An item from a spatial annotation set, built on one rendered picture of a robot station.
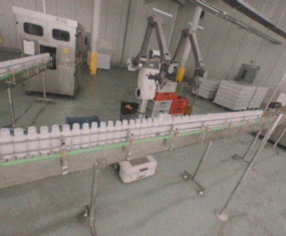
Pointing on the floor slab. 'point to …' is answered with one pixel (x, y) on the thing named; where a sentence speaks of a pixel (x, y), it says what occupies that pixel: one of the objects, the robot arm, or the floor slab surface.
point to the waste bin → (128, 111)
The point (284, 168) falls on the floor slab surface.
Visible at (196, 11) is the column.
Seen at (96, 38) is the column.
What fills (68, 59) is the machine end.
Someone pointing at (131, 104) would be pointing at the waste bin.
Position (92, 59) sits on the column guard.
